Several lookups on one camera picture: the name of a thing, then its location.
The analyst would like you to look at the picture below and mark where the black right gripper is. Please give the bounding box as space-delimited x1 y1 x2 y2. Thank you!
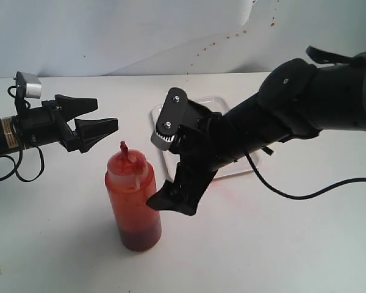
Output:
147 100 241 216

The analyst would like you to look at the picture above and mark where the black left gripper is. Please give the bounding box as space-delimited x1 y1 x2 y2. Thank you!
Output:
16 94 119 153

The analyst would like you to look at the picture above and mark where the red sauce squeeze bottle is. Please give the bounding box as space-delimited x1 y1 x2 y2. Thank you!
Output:
104 141 162 252

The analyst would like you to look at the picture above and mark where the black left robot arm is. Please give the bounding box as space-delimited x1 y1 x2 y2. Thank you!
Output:
0 94 119 156

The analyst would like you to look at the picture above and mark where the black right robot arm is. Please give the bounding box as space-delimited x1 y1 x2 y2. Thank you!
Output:
146 46 366 216

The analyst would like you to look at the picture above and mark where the white paper backdrop sheet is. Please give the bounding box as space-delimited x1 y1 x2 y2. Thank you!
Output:
0 1 366 78

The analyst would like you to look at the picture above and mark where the white rectangular plastic tray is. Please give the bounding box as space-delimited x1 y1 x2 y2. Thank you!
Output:
148 94 263 181

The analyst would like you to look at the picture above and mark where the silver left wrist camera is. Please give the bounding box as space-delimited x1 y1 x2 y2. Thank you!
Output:
15 71 41 99

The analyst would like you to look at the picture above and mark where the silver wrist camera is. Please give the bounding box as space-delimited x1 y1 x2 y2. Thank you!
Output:
151 87 188 151
15 71 41 99

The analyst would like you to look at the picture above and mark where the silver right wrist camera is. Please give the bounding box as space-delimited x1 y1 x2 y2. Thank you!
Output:
151 87 188 151

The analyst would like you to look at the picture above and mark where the black left camera cable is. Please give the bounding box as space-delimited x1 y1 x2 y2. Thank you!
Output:
0 85 45 183

